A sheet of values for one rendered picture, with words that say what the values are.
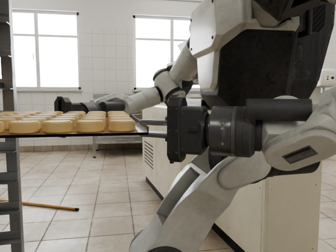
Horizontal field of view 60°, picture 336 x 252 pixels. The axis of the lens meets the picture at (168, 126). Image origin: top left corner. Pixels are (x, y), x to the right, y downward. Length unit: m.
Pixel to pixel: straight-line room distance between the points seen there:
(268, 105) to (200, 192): 0.31
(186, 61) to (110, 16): 4.40
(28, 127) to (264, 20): 0.50
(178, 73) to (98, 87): 4.21
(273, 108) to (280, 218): 1.17
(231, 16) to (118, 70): 4.64
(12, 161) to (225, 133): 0.68
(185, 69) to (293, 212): 0.95
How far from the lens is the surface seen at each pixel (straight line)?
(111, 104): 1.01
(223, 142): 0.49
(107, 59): 5.26
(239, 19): 0.65
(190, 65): 1.04
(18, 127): 0.55
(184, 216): 0.74
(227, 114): 0.49
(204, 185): 0.69
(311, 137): 0.45
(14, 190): 1.00
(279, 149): 0.47
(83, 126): 0.53
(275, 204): 1.56
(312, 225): 1.75
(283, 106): 0.47
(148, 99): 1.09
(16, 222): 1.03
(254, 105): 0.47
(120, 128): 0.53
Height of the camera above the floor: 0.92
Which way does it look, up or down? 6 degrees down
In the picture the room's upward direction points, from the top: straight up
